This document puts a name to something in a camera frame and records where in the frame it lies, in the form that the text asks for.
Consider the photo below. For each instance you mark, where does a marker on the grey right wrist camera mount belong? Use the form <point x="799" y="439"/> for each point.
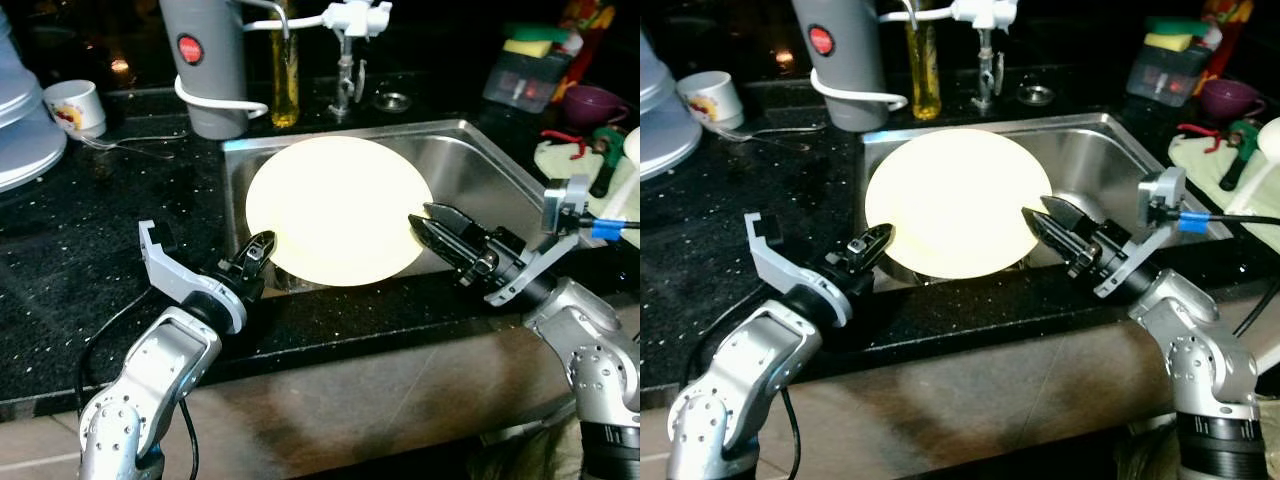
<point x="565" y="200"/>
<point x="1165" y="190"/>

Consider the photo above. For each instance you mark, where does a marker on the yellow green sponge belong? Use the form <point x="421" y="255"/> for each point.
<point x="530" y="47"/>
<point x="1170" y="42"/>

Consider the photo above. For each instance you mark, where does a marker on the pale green cloth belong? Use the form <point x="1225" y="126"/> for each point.
<point x="560" y="165"/>
<point x="1200" y="165"/>

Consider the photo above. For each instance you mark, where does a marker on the yellow oil bottle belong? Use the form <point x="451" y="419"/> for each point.
<point x="285" y="90"/>
<point x="925" y="85"/>

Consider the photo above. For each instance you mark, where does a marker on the grey canister with red button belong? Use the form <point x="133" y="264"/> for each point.
<point x="845" y="80"/>
<point x="205" y="80"/>

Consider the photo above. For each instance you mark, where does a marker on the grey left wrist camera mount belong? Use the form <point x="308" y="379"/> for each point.
<point x="775" y="265"/>
<point x="165" y="275"/>

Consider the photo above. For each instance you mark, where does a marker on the yellow round plate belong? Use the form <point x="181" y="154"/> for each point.
<point x="335" y="210"/>
<point x="950" y="205"/>

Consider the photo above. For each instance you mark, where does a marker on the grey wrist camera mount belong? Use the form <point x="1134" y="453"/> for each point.
<point x="1165" y="190"/>
<point x="165" y="275"/>
<point x="565" y="200"/>
<point x="775" y="265"/>

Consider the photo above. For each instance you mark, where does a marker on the white printed cup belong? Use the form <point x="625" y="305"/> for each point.
<point x="715" y="95"/>
<point x="80" y="100"/>

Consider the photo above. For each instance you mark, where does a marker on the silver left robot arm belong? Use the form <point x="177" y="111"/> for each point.
<point x="150" y="370"/>
<point x="745" y="370"/>

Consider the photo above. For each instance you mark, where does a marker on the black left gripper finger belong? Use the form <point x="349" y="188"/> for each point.
<point x="880" y="235"/>
<point x="868" y="256"/>
<point x="265" y="243"/>
<point x="255" y="264"/>

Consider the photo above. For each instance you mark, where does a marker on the white rounded object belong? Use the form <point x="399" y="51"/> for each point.
<point x="1270" y="140"/>
<point x="632" y="145"/>

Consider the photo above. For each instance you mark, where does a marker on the clear sponge holder box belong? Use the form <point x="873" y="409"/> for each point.
<point x="1165" y="75"/>
<point x="525" y="85"/>

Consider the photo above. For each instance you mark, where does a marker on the white faucet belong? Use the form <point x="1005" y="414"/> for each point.
<point x="985" y="12"/>
<point x="355" y="15"/>

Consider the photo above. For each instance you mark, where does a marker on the round metal counter cap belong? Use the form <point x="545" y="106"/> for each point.
<point x="393" y="101"/>
<point x="1036" y="96"/>

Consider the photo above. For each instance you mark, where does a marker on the red yellow printed packet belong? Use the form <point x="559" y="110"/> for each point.
<point x="585" y="20"/>
<point x="1230" y="15"/>

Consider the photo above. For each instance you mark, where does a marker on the purple cup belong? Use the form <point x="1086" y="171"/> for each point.
<point x="592" y="105"/>
<point x="1232" y="98"/>

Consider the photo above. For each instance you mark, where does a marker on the white plastic container stack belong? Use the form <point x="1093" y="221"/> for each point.
<point x="25" y="130"/>
<point x="665" y="120"/>

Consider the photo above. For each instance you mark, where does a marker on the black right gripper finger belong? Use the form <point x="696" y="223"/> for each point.
<point x="1058" y="236"/>
<point x="1075" y="216"/>
<point x="460" y="225"/>
<point x="445" y="243"/>

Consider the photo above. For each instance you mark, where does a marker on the stainless steel sink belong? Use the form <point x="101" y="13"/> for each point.
<point x="470" y="170"/>
<point x="1100" y="160"/>

